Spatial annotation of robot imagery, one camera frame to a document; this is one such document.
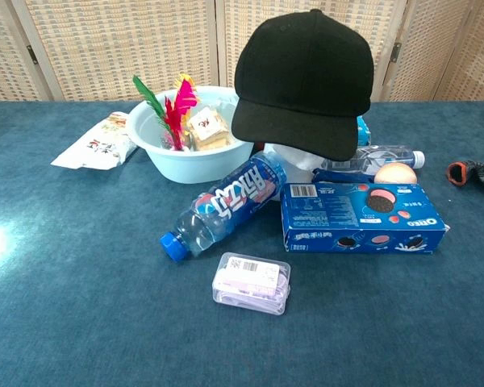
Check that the blue Oreo cookie box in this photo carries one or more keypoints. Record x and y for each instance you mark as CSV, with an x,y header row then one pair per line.
x,y
347,217

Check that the clear box with purple items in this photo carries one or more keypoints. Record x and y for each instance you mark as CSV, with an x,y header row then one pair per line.
x,y
250,286

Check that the colourful feather shuttlecock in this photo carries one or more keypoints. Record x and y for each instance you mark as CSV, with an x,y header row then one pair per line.
x,y
177,113

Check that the pink peach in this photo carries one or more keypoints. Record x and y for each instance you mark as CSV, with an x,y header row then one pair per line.
x,y
395,174

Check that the woven folding screen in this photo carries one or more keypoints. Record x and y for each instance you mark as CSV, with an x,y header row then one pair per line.
x,y
105,48

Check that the wrapped pastry package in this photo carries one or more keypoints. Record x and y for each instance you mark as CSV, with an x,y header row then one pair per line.
x,y
207,129

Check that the light blue plastic basin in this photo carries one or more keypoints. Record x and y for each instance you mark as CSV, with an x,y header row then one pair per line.
x,y
193,165

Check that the white foam mannequin head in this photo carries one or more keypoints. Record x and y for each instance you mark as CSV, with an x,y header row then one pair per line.
x,y
294,165

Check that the red and white small item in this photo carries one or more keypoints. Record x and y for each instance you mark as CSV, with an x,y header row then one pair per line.
x,y
259,146

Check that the clear water bottle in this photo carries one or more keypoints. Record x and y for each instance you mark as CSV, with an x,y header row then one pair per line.
x,y
371,159

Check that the blue sports drink bottle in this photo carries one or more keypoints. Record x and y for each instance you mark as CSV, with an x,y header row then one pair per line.
x,y
234,197

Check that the blue snack wrapper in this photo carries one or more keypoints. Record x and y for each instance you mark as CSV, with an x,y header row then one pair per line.
x,y
339,176

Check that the black baseball cap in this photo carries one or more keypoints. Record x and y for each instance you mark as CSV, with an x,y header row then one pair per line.
x,y
302,72

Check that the white snack bag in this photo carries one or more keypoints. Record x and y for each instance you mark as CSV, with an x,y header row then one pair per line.
x,y
97,145

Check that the blue chocolate chip cookie box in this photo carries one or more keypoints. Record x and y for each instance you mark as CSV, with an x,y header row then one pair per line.
x,y
363,133

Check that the grey knit glove orange cuff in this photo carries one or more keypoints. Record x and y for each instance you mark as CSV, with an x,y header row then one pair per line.
x,y
476,173

